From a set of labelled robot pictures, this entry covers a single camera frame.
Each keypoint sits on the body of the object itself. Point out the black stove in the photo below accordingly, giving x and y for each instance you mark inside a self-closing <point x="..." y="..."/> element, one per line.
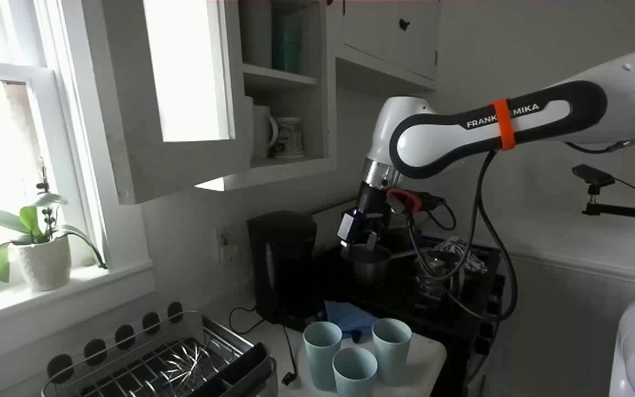
<point x="461" y="325"/>

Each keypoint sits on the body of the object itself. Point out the wall socket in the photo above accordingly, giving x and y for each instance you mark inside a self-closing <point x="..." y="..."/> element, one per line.
<point x="227" y="245"/>

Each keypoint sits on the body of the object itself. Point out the potted orchid plant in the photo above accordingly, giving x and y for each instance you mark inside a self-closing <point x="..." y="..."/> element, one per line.
<point x="44" y="259"/>

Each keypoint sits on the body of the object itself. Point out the steel pot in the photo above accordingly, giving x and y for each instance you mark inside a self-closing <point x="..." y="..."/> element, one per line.
<point x="370" y="267"/>

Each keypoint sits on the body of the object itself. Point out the white mug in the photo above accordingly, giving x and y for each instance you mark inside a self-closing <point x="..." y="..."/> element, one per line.
<point x="261" y="132"/>

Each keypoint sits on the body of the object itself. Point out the crumpled foil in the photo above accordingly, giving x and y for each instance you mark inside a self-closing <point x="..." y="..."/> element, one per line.
<point x="461" y="253"/>

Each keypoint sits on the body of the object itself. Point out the black cabinet knob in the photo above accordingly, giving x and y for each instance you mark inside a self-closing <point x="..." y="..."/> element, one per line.
<point x="404" y="24"/>

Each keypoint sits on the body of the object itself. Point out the black coffee maker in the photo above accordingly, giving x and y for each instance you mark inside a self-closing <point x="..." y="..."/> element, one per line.
<point x="281" y="264"/>

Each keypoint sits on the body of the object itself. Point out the white wall cabinet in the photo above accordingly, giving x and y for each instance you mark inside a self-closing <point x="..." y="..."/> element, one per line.
<point x="284" y="82"/>

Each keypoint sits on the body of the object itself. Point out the teal tumbler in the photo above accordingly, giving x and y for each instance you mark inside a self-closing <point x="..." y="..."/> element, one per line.
<point x="287" y="38"/>

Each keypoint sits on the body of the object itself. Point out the camera on mount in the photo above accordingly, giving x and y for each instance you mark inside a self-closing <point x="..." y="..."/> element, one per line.
<point x="593" y="176"/>

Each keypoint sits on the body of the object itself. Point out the white cabinet with knob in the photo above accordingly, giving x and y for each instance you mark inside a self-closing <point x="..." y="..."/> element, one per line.
<point x="389" y="38"/>

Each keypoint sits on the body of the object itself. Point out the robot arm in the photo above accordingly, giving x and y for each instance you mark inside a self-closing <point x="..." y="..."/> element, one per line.
<point x="516" y="127"/>

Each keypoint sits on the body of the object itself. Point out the stove knob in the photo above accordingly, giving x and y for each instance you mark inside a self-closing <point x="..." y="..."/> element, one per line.
<point x="487" y="330"/>
<point x="498" y="284"/>

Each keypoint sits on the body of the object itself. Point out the light blue plastic cup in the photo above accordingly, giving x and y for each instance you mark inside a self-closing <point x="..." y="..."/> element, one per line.
<point x="354" y="375"/>
<point x="392" y="350"/>
<point x="322" y="353"/>

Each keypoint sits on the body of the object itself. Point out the blue cloth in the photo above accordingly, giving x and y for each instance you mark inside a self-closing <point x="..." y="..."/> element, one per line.
<point x="348" y="317"/>

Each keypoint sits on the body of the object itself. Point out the white cabinet door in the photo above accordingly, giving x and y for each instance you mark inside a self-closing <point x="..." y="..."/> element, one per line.
<point x="130" y="138"/>

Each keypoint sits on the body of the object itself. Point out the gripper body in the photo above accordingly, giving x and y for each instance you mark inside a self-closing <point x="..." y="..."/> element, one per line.
<point x="372" y="201"/>

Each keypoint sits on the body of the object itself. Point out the metal dish rack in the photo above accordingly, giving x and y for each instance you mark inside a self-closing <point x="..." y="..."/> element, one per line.
<point x="174" y="364"/>

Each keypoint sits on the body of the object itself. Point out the printed mug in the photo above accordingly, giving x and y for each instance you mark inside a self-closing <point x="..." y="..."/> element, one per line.
<point x="290" y="138"/>

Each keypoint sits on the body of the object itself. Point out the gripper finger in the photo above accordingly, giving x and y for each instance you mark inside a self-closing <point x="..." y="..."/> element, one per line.
<point x="372" y="241"/>

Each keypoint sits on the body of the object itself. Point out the glass jar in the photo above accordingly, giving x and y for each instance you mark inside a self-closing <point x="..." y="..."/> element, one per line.
<point x="433" y="281"/>

